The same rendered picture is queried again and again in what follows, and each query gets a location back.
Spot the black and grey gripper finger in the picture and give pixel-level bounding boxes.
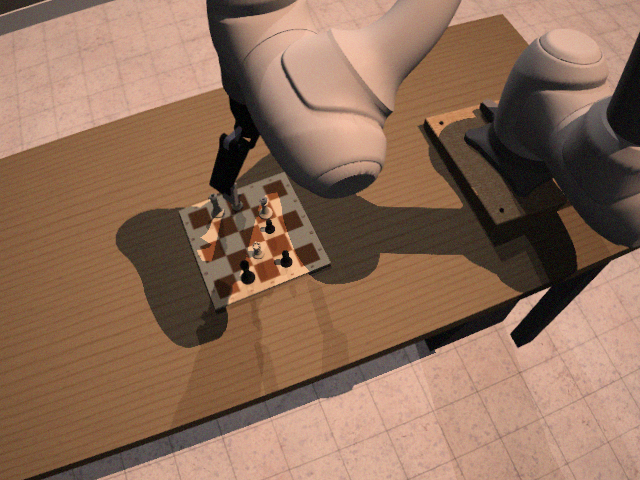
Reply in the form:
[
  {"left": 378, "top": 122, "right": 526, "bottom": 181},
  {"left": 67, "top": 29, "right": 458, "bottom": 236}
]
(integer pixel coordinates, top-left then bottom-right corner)
[{"left": 209, "top": 126, "right": 260, "bottom": 206}]

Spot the brown and tan chessboard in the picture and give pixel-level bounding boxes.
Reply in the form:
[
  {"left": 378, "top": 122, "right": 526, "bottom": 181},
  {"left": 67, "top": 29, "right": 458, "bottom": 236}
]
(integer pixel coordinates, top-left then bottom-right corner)
[{"left": 179, "top": 172, "right": 331, "bottom": 310}]

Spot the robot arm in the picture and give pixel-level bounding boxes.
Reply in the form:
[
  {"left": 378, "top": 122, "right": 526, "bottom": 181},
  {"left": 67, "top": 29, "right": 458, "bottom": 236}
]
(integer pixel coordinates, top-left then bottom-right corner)
[{"left": 206, "top": 0, "right": 640, "bottom": 248}]

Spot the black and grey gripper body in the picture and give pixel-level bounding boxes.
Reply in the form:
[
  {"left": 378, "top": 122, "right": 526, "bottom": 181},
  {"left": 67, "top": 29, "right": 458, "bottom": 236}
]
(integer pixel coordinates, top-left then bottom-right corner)
[{"left": 229, "top": 96, "right": 256, "bottom": 139}]

